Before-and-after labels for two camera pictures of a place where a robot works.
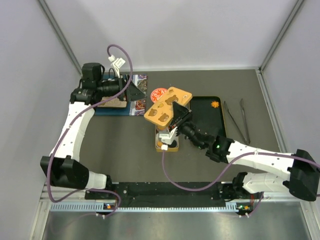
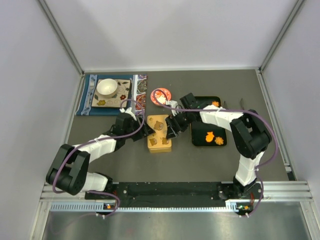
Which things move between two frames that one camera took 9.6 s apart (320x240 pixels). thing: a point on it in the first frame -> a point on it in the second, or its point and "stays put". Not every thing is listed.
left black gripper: (131, 92) -> (146, 130)
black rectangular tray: (207, 115) stays put
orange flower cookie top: (215, 104) stays put
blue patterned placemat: (134, 107) stays put
